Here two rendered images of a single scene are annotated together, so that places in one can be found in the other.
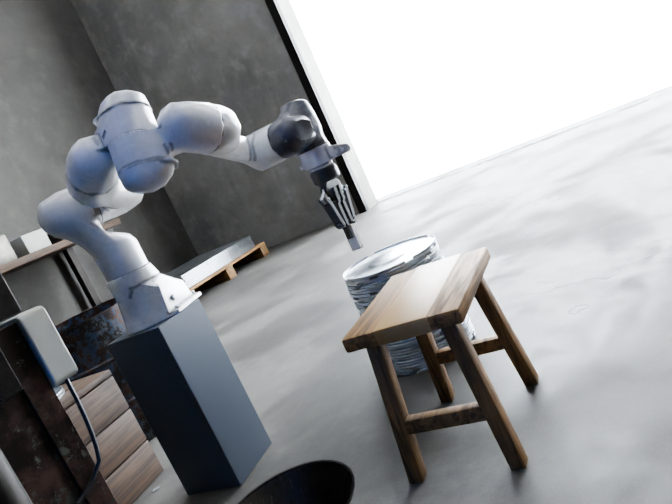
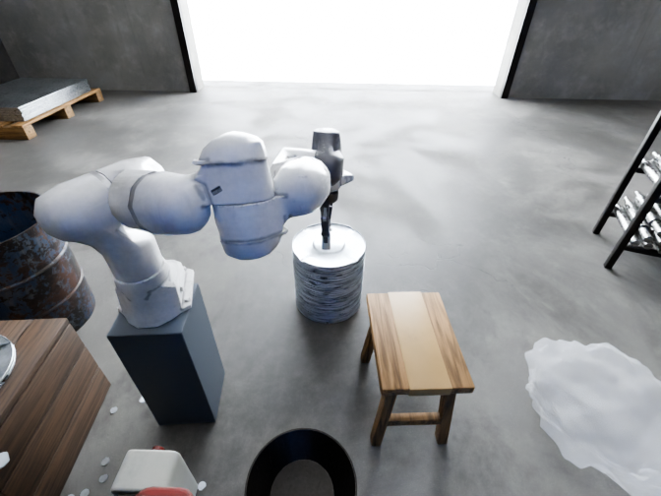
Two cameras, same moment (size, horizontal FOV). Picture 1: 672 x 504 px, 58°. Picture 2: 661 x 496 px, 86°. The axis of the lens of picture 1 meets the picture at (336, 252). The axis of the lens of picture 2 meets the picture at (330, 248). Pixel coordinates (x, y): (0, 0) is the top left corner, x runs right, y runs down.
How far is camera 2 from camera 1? 0.98 m
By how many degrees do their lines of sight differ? 39
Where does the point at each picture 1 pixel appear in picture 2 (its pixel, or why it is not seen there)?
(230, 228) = (58, 59)
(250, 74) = not seen: outside the picture
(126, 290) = (144, 293)
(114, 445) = (76, 387)
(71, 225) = (92, 234)
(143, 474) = (97, 398)
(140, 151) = (266, 226)
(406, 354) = (328, 313)
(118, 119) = (246, 182)
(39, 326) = (178, 479)
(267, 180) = (106, 31)
